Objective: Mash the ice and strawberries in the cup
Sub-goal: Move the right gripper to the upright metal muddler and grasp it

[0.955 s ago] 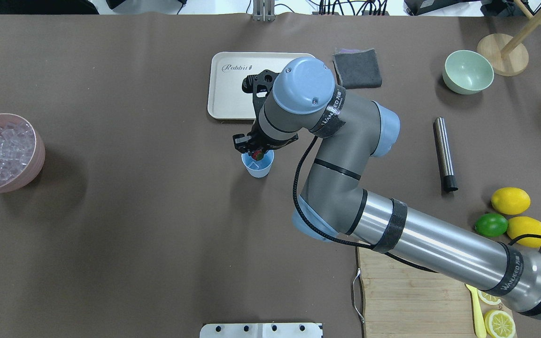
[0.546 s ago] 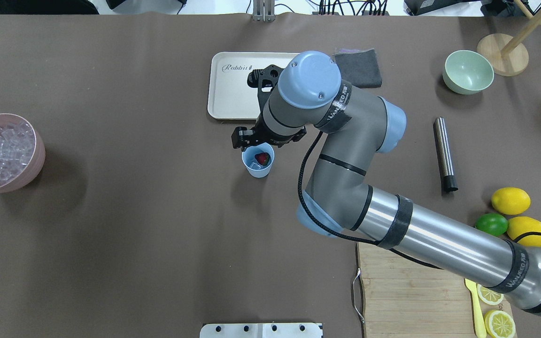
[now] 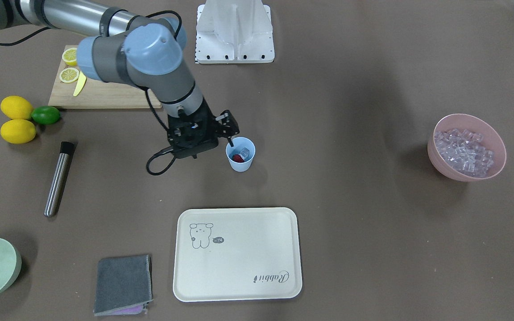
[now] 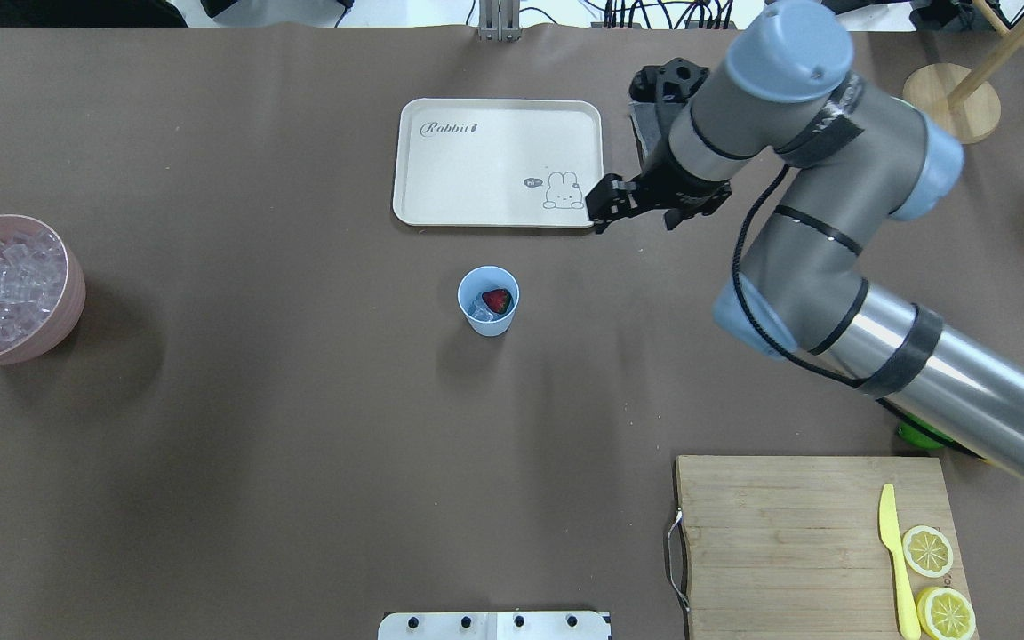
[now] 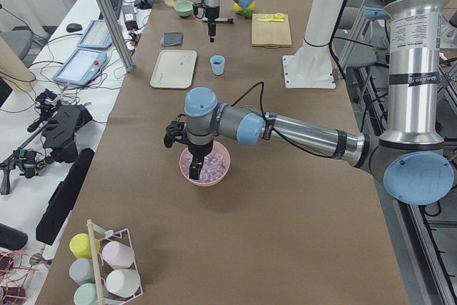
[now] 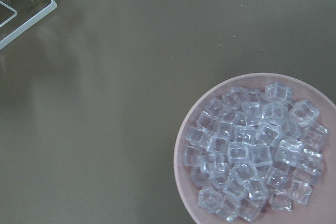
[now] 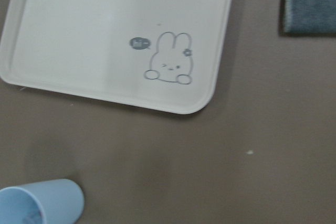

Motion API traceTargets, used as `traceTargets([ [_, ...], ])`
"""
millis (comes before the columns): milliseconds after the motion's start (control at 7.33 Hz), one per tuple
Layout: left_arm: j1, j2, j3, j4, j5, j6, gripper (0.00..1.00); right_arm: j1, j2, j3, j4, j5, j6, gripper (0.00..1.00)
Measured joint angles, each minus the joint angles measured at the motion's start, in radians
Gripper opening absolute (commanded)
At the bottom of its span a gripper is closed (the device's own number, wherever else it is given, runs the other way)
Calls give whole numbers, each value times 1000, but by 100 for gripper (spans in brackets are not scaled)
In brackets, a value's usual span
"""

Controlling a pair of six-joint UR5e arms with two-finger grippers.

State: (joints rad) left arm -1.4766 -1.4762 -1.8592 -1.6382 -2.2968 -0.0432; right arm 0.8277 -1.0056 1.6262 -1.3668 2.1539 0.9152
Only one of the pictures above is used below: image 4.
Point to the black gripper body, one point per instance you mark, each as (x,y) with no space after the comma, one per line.
(674,189)

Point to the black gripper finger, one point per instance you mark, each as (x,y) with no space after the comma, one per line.
(611,200)
(673,217)

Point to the red strawberry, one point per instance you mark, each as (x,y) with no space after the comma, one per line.
(500,300)

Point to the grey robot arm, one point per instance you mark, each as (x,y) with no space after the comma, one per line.
(860,157)

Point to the light blue cup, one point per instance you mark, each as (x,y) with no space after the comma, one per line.
(483,279)

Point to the clear ice cubes pile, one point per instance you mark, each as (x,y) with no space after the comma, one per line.
(33,274)

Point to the grey folded cloth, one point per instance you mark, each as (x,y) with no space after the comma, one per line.
(646,122)

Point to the cream rabbit tray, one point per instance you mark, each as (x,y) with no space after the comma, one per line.
(501,163)

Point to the wooden stand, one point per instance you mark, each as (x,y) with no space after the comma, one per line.
(958,99)

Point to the green lime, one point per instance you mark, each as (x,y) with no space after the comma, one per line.
(919,435)

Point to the wooden cutting board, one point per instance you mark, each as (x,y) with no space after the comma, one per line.
(787,546)

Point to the yellow plastic knife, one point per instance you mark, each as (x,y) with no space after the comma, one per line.
(889,535)

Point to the lemon slice upper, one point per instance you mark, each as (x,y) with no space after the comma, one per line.
(928,551)

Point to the lemon slice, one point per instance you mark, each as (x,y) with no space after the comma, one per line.
(928,551)
(946,613)

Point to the lemon slice lower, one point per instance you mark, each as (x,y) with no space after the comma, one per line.
(946,613)

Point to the pink bowl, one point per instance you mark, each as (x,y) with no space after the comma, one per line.
(67,310)

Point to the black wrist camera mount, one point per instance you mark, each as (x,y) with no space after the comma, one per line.
(673,82)

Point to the aluminium camera mount post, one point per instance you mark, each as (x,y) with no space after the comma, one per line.
(498,20)

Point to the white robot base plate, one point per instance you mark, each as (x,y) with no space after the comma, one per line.
(559,624)

